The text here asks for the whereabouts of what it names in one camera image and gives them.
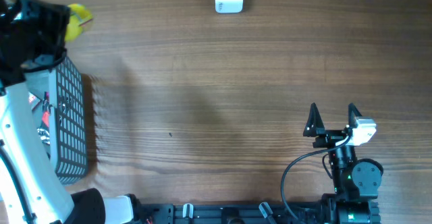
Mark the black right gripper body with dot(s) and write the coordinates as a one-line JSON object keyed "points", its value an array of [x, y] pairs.
{"points": [[331, 137]]}

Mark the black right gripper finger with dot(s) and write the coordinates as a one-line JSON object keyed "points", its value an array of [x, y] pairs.
{"points": [[353, 113], [314, 125]]}

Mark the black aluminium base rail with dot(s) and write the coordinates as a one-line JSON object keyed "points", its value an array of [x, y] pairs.
{"points": [[264, 213]]}

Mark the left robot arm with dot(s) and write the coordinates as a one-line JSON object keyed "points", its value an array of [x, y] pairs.
{"points": [[30, 189]]}

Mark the grey plastic shopping basket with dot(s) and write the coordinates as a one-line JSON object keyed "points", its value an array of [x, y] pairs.
{"points": [[62, 111]]}

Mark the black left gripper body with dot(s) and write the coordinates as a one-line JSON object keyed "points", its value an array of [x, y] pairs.
{"points": [[41, 29]]}

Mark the red silver foil packet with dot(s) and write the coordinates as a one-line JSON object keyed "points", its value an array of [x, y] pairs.
{"points": [[44, 135]]}

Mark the yellow cylindrical container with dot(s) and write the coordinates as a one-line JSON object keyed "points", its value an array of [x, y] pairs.
{"points": [[81, 19]]}

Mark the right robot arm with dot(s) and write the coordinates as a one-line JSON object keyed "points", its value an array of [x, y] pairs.
{"points": [[356, 181]]}

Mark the red snack box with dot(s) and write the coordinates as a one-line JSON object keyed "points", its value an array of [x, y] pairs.
{"points": [[34, 101]]}

